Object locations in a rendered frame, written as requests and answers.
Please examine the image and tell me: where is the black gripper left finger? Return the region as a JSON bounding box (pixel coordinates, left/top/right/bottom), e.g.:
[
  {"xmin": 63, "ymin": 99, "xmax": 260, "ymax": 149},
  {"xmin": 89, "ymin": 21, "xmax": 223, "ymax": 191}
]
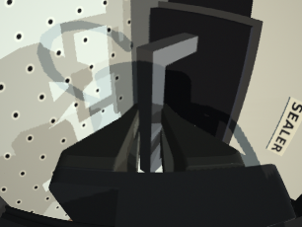
[{"xmin": 55, "ymin": 103, "xmax": 140, "ymax": 172}]

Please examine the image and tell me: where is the grey heat sealer housing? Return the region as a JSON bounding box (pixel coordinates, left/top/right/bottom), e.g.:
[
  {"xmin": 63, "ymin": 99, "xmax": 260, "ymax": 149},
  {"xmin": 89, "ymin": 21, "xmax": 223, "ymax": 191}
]
[{"xmin": 130, "ymin": 0, "xmax": 302, "ymax": 204}]

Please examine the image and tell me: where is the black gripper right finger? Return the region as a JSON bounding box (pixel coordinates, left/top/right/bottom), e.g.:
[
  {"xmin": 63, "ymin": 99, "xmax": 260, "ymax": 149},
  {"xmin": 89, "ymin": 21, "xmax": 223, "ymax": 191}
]
[{"xmin": 160, "ymin": 103, "xmax": 245, "ymax": 172}]

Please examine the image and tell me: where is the grey flat base plate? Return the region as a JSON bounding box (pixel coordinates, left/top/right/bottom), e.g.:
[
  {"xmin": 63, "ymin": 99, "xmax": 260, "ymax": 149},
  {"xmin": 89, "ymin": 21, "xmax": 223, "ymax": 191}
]
[{"xmin": 0, "ymin": 0, "xmax": 133, "ymax": 220}]

